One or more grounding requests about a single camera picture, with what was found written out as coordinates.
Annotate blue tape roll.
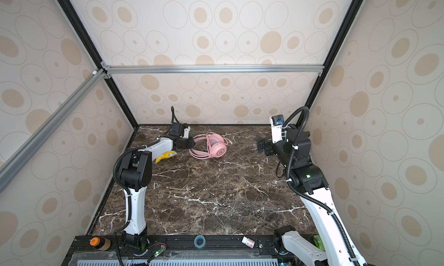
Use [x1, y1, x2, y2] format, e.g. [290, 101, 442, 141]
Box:
[194, 235, 206, 249]

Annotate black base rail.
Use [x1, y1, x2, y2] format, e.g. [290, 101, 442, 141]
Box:
[62, 234, 304, 266]

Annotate right black frame post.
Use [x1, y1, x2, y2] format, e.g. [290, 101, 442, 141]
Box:
[305, 0, 365, 109]

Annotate left aluminium rail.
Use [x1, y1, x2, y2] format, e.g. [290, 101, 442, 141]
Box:
[1, 69, 105, 191]

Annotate pink cat-ear headphones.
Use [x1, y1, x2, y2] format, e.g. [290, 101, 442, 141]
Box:
[189, 133, 232, 160]

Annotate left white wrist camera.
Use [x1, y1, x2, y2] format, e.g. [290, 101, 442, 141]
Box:
[181, 124, 191, 139]

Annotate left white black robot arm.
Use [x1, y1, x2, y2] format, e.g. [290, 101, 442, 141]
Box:
[113, 108, 194, 251]

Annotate small white pink box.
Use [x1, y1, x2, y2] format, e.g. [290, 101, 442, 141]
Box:
[242, 237, 255, 249]

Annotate aluminium rail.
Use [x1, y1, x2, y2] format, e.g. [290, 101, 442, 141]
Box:
[105, 64, 324, 74]
[1, 69, 105, 191]

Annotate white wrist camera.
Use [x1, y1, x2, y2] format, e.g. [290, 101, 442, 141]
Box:
[269, 114, 285, 144]
[181, 124, 191, 139]

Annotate left black frame post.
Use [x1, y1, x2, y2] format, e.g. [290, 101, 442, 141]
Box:
[56, 0, 139, 129]

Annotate orange-capped brown bottle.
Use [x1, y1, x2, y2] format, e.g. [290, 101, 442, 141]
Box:
[90, 237, 111, 251]

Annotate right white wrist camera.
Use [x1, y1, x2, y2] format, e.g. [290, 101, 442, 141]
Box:
[269, 114, 285, 144]

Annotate black frame post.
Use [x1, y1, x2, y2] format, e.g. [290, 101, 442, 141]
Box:
[305, 0, 365, 109]
[56, 0, 139, 129]

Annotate green packet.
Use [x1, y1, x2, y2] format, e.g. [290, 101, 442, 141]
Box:
[313, 234, 326, 252]

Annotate yellow snack packet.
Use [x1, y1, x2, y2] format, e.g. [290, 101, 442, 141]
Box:
[156, 150, 177, 164]

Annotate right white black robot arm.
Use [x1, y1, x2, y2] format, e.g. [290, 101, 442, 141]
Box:
[257, 106, 367, 266]

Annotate back aluminium rail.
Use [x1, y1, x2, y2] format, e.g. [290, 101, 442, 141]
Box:
[105, 64, 324, 74]

